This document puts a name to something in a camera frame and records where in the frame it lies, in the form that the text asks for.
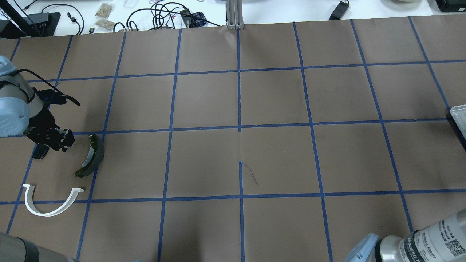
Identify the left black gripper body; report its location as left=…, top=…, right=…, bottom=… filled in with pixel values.
left=23, top=106, right=75, bottom=152

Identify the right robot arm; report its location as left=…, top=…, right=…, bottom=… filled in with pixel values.
left=345, top=209, right=466, bottom=262

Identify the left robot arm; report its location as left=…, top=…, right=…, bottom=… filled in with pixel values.
left=0, top=56, right=80, bottom=151

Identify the silver ribbed metal tray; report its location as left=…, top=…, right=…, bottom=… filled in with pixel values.
left=450, top=104, right=466, bottom=139

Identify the black brake pad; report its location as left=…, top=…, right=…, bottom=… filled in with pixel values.
left=31, top=144, right=50, bottom=159

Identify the olive curved brake shoe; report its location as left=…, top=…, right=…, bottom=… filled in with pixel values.
left=75, top=133, right=104, bottom=178

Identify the black power adapter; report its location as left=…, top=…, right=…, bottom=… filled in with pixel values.
left=329, top=0, right=350, bottom=20

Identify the white curved plastic bracket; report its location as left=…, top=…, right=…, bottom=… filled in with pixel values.
left=22, top=184, right=85, bottom=217

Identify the aluminium frame post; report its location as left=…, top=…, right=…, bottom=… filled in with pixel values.
left=225, top=0, right=244, bottom=30

